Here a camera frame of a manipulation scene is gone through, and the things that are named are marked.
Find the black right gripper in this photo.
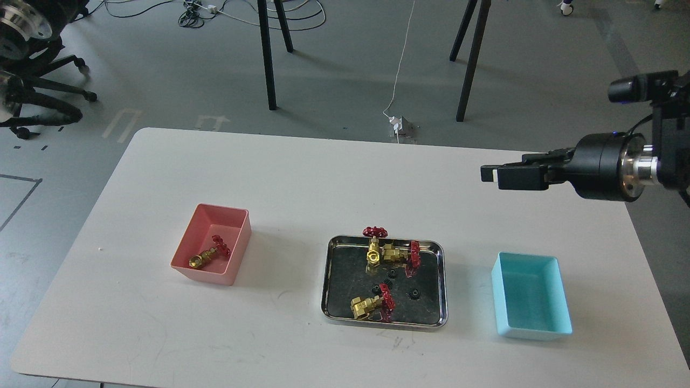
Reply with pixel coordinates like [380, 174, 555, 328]
[480, 133, 645, 202]

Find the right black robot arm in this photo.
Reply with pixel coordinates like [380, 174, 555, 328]
[480, 70, 689, 202]

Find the brass valve red handwheel top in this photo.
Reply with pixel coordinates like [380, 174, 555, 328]
[362, 226, 389, 268]

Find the black chair base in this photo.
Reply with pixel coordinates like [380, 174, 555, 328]
[0, 54, 99, 141]

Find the brass valve red handwheel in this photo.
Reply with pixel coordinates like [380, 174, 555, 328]
[188, 235, 231, 269]
[350, 283, 396, 322]
[382, 240, 421, 269]
[362, 226, 389, 268]

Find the stainless steel tray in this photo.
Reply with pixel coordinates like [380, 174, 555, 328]
[321, 235, 447, 331]

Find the brass valve red handwheel bottom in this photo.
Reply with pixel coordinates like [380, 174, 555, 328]
[350, 283, 396, 322]

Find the light blue plastic box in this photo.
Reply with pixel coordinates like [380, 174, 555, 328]
[491, 252, 572, 341]

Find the black table leg left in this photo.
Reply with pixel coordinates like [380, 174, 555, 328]
[257, 1, 294, 111]

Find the black cable bundle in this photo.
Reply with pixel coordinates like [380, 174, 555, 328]
[102, 0, 327, 31]

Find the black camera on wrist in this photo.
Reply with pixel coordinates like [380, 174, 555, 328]
[607, 70, 679, 103]

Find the black table leg right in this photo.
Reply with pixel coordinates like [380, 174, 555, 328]
[449, 1, 492, 122]

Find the white power adapter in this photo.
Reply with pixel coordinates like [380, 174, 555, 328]
[389, 117, 416, 143]

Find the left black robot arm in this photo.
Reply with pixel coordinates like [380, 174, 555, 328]
[2, 1, 576, 192]

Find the black table leg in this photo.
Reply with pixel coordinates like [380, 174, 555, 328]
[449, 1, 492, 122]
[257, 1, 294, 111]

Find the white cable on floor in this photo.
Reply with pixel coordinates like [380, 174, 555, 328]
[383, 0, 417, 120]

